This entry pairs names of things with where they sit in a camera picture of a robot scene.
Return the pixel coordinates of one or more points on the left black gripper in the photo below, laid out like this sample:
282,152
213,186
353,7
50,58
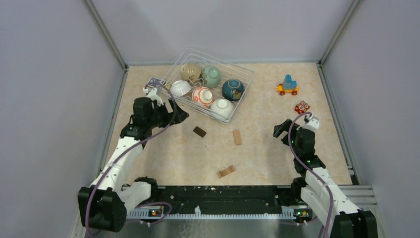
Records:
179,116

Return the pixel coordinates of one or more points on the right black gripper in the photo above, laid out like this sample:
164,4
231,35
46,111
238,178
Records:
278,129

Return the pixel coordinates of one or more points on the plain white bowl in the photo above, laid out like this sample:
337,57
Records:
180,87

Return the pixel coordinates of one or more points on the orange patterned white bowl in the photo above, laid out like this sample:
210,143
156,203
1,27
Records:
202,96

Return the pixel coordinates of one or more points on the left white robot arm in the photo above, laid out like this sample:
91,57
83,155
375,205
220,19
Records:
104,205

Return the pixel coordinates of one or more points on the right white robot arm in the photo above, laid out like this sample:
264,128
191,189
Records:
340,217

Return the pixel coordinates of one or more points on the dark brown block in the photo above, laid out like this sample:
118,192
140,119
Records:
200,132

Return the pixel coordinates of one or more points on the red owl toy block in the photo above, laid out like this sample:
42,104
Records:
302,107

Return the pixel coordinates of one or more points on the light wooden block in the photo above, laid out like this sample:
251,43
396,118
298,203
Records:
237,137

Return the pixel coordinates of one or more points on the blue yellow toy train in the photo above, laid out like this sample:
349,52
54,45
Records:
288,86

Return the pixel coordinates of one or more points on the white ceramic bowl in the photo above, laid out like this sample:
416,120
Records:
222,107

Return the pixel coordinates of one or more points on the beige ceramic bowl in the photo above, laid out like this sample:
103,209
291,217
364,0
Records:
191,71

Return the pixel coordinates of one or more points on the light green ceramic bowl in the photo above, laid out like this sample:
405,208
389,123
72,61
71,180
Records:
211,76

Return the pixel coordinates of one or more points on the dark teal patterned bowl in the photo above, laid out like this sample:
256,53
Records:
233,89

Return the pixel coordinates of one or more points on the notched wooden block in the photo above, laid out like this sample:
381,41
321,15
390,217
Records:
226,171

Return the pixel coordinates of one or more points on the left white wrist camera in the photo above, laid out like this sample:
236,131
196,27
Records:
154,95

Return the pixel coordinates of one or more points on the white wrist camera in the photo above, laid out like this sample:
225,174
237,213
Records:
154,95
311,123

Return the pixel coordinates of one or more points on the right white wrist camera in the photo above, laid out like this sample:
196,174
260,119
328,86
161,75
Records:
311,123

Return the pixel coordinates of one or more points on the white wire dish rack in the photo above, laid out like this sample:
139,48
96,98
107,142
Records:
228,71

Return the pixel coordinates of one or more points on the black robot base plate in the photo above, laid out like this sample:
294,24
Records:
225,200

